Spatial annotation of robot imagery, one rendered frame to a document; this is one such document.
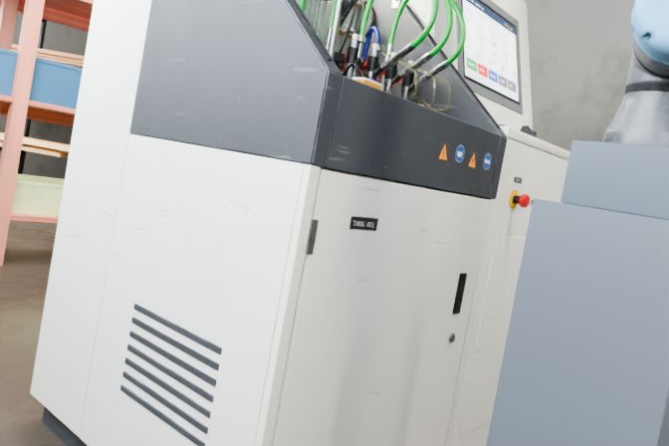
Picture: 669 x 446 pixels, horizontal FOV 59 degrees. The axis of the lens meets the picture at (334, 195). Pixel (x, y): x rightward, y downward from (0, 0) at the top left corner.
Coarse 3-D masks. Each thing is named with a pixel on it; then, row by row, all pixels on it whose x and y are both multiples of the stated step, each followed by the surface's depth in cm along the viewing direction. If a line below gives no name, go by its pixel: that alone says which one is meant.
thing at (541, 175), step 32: (416, 0) 173; (512, 0) 215; (480, 96) 188; (512, 160) 155; (544, 160) 171; (544, 192) 175; (512, 224) 162; (512, 256) 164; (480, 288) 153; (512, 288) 168; (480, 320) 156; (480, 352) 159; (480, 384) 162; (480, 416) 165
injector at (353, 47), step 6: (348, 42) 141; (354, 42) 140; (348, 48) 140; (354, 48) 140; (348, 54) 140; (354, 54) 140; (348, 60) 140; (354, 60) 140; (360, 60) 139; (348, 72) 141
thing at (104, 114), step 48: (96, 0) 152; (144, 0) 137; (96, 48) 150; (96, 96) 148; (96, 144) 146; (96, 192) 144; (96, 240) 142; (48, 288) 156; (96, 288) 140; (48, 336) 153; (96, 336) 138; (48, 384) 151
